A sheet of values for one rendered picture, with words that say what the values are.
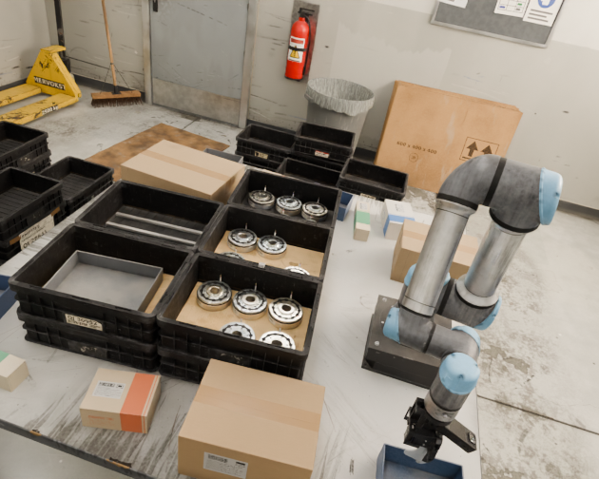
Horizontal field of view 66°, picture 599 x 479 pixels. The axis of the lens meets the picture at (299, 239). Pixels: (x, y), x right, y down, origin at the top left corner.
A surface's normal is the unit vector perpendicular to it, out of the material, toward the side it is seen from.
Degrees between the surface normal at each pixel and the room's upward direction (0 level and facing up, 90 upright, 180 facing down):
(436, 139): 77
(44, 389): 0
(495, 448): 0
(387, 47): 90
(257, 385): 0
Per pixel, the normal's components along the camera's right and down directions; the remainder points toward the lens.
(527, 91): -0.26, 0.53
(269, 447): 0.15, -0.81
